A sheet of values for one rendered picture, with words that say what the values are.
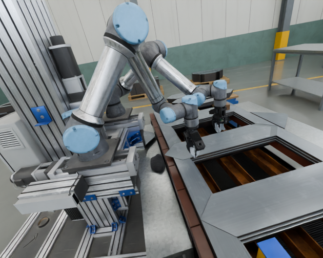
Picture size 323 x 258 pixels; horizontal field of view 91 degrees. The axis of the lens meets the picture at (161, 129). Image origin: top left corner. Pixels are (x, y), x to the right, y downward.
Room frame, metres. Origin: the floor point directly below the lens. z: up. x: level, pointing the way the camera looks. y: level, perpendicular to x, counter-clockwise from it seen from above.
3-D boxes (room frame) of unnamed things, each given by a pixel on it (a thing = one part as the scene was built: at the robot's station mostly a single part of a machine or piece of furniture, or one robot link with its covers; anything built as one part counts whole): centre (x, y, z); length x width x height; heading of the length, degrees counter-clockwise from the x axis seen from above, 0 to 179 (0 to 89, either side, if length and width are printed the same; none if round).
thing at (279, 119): (1.15, -0.93, 0.77); 0.45 x 0.20 x 0.04; 6
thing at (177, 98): (1.89, -0.54, 0.82); 0.80 x 0.40 x 0.06; 96
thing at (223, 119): (0.92, -0.39, 1.00); 0.09 x 0.08 x 0.12; 6
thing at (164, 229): (0.99, 0.13, 0.67); 1.30 x 0.20 x 0.03; 6
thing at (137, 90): (5.58, 0.29, 0.26); 1.20 x 0.80 x 0.53; 88
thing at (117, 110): (1.17, 0.32, 1.09); 0.15 x 0.15 x 0.10
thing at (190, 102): (0.74, -0.16, 1.15); 0.09 x 0.08 x 0.11; 111
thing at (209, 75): (5.55, -1.92, 0.20); 1.20 x 0.80 x 0.41; 83
